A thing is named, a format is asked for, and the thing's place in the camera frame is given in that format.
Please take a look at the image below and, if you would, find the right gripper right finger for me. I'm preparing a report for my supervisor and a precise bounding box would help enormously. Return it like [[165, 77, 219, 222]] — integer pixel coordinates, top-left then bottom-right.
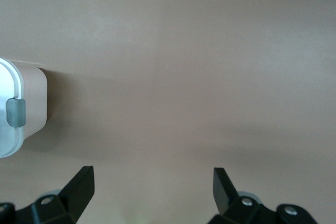
[[207, 167, 318, 224]]

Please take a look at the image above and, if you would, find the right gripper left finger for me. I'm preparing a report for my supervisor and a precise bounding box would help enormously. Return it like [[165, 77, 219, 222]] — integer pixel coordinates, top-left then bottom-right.
[[0, 166, 95, 224]]

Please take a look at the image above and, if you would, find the pink translucent plastic box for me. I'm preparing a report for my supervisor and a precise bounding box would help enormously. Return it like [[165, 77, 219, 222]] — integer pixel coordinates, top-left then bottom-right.
[[12, 60, 48, 142]]

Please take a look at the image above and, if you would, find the white plastic tray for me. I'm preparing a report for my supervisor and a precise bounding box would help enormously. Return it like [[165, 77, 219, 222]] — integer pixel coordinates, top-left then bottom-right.
[[0, 57, 27, 158]]

